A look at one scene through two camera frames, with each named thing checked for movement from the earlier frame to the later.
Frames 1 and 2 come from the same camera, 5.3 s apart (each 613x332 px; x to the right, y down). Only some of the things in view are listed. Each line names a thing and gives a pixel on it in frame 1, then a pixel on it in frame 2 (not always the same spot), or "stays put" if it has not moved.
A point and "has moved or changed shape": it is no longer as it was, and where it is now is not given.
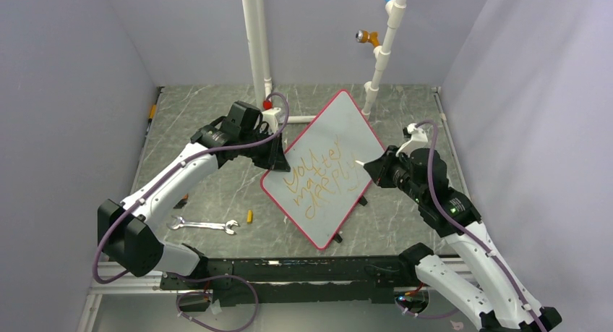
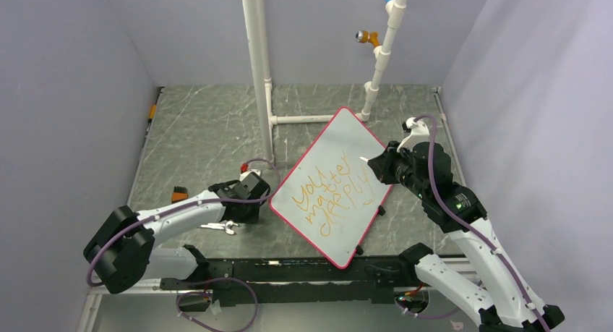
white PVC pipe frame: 254,6 stays put
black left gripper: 274,159 to 251,218
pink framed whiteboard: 324,184 has moved or changed shape
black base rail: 296,280 stays put
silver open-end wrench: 202,225 stays put
